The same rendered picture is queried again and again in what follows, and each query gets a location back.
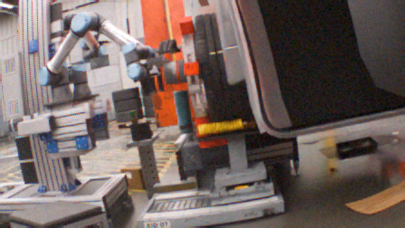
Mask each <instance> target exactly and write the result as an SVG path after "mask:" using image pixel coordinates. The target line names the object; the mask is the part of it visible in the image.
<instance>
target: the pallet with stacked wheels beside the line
mask: <svg viewBox="0 0 405 228"><path fill-rule="evenodd" d="M140 89H141V93H142V98H139V97H140V90H139V88H138V87H135V88H130V89H124V90H116V91H112V101H113V102H114V109H115V111H116V122H117V123H116V124H113V125H112V126H113V127H112V129H113V131H114V130H115V131H120V130H125V129H130V126H127V123H129V122H132V120H131V119H132V118H131V115H130V111H131V110H136V111H137V119H138V121H139V120H140V121H141V120H142V121H143V120H150V124H151V125H156V122H151V119H155V112H154V106H153V101H152V95H150V93H149V94H147V95H145V94H144V92H143V89H142V86H141V88H140ZM141 100H142V102H141ZM142 103H143V107H145V108H144V111H145V116H146V117H145V118H144V113H143V109H142Z"/></svg>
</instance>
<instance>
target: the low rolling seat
mask: <svg viewBox="0 0 405 228"><path fill-rule="evenodd" d="M9 217H10V219H11V220H10V222H9V223H10V225H11V228H81V227H82V228H83V227H84V226H85V227H86V226H89V225H91V224H94V223H98V222H99V225H100V228H108V219H107V216H106V214H104V212H103V211H102V207H101V206H99V205H95V204H80V203H73V202H70V201H63V200H57V201H54V202H50V203H47V204H42V205H39V206H35V207H34V208H30V209H29V208H28V209H26V210H22V211H20V212H18V213H17V212H16V213H13V214H10V215H9Z"/></svg>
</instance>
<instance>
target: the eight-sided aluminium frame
mask: <svg viewBox="0 0 405 228"><path fill-rule="evenodd" d="M189 37H190V45H186V38H185V34H184V35H183V39H182V52H183V57H184V63H188V62H189V61H188V57H189V56H192V58H193V62H196V60H195V52H194V39H193V33H189ZM194 38H195V49H196V53H197V59H199V54H198V49H197V42H196V30H195V33H194ZM194 78H195V81H193V82H191V76H189V77H187V80H188V92H189V95H190V98H191V101H192V104H193V112H194V116H195V117H196V118H200V117H207V115H208V112H209V109H208V104H207V99H206V95H205V90H204V85H203V78H201V80H200V81H199V76H198V75H194ZM194 94H195V95H196V101H195V98H194ZM196 104H197V105H196Z"/></svg>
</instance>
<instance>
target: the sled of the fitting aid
mask: <svg viewBox="0 0 405 228"><path fill-rule="evenodd" d="M266 171H267V173H266V176H267V179H262V180H256V181H252V182H249V183H245V184H238V185H228V186H223V187H216V188H215V186H214V182H213V181H214V177H213V178H212V184H211V189H210V193H209V196H210V201H211V205H219V204H231V203H236V202H239V201H244V200H250V199H255V198H261V197H267V196H271V195H274V189H273V185H274V184H273V181H272V179H271V174H270V172H269V171H268V168H267V169H266Z"/></svg>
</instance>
